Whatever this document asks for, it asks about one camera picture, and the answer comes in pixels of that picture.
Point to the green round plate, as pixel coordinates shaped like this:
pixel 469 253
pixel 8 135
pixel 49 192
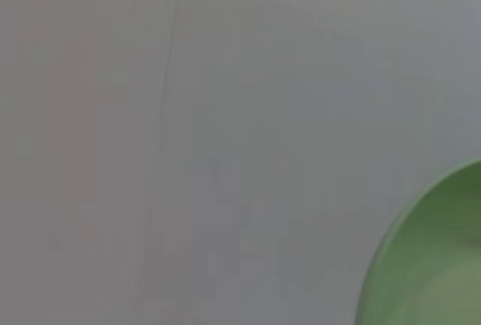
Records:
pixel 432 257

